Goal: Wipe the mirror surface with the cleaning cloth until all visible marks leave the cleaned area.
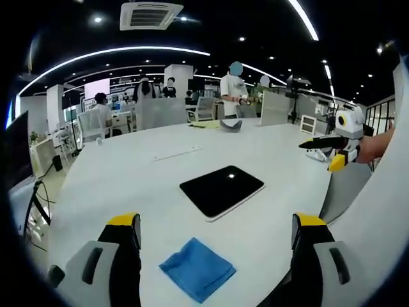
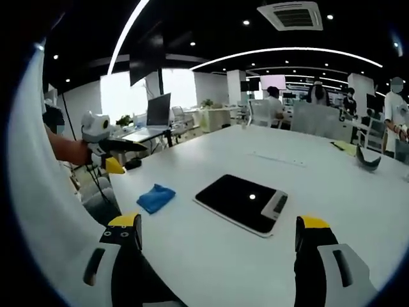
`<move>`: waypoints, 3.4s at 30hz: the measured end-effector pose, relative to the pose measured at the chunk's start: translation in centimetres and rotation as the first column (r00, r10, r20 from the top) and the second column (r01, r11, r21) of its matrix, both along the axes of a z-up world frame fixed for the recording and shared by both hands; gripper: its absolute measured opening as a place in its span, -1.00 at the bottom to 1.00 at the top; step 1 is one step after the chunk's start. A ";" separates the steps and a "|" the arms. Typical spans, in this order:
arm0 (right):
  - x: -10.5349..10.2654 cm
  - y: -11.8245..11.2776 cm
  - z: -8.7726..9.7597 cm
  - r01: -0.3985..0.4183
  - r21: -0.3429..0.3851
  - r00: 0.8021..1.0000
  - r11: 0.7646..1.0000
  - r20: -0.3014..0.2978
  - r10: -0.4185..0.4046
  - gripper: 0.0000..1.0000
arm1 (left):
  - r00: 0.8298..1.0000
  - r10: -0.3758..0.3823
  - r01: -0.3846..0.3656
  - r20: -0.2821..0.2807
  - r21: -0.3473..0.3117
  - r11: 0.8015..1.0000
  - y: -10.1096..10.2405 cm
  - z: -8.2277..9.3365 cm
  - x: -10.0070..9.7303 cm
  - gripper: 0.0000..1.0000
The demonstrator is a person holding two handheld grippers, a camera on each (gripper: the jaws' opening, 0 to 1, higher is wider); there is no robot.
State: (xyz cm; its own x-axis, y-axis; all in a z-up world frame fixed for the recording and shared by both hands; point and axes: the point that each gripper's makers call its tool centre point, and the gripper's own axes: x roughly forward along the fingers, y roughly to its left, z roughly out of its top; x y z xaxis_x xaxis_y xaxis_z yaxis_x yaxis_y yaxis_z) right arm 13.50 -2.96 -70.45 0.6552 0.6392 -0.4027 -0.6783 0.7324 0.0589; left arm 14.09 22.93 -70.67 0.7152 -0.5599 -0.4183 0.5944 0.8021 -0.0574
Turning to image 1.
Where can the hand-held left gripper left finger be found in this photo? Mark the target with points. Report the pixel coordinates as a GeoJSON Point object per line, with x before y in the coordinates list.
{"type": "Point", "coordinates": [126, 256]}

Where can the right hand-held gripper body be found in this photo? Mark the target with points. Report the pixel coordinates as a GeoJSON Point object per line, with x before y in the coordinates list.
{"type": "Point", "coordinates": [349, 126]}

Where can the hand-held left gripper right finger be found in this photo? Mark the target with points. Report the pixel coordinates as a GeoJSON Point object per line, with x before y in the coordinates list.
{"type": "Point", "coordinates": [308, 256]}

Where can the blue cleaning cloth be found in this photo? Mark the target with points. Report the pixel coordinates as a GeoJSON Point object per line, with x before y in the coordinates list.
{"type": "Point", "coordinates": [197, 269]}

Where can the white stand on table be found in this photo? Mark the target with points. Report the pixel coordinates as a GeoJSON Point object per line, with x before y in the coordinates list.
{"type": "Point", "coordinates": [316, 155]}

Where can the small white framed box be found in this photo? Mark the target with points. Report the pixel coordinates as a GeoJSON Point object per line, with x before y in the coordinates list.
{"type": "Point", "coordinates": [307, 124]}

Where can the grey panel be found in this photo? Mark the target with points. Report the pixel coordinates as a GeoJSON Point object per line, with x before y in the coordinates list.
{"type": "Point", "coordinates": [346, 192]}

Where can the black tripod with screen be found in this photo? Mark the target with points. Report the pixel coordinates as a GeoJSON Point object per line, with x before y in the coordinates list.
{"type": "Point", "coordinates": [295, 92]}

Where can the grey desk partition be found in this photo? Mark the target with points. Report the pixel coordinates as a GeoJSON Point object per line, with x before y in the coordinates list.
{"type": "Point", "coordinates": [274, 108]}
{"type": "Point", "coordinates": [161, 112]}

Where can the grey curved headset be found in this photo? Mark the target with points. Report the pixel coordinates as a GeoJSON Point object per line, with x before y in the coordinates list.
{"type": "Point", "coordinates": [230, 126]}

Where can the small black box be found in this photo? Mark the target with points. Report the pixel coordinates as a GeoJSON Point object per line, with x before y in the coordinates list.
{"type": "Point", "coordinates": [57, 163]}

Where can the small white cup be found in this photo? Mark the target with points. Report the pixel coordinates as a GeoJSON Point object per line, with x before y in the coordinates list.
{"type": "Point", "coordinates": [99, 141]}

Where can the yellow paper sheet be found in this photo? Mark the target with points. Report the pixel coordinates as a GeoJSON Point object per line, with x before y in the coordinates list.
{"type": "Point", "coordinates": [204, 124]}

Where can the white mesh office chair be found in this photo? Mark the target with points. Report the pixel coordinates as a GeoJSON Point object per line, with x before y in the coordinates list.
{"type": "Point", "coordinates": [91, 126]}
{"type": "Point", "coordinates": [204, 108]}

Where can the white low cabinet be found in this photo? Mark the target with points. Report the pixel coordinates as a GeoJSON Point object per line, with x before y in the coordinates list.
{"type": "Point", "coordinates": [43, 156]}

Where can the small green plant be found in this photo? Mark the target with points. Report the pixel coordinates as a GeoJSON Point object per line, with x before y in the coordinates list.
{"type": "Point", "coordinates": [34, 137]}

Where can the black monitor screen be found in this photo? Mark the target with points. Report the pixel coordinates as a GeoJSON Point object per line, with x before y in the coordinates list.
{"type": "Point", "coordinates": [18, 150]}

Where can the ceiling air conditioner vent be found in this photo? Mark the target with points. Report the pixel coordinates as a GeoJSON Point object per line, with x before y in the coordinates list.
{"type": "Point", "coordinates": [150, 15]}

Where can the pink wall screen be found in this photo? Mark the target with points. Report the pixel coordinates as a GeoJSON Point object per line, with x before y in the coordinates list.
{"type": "Point", "coordinates": [96, 89]}

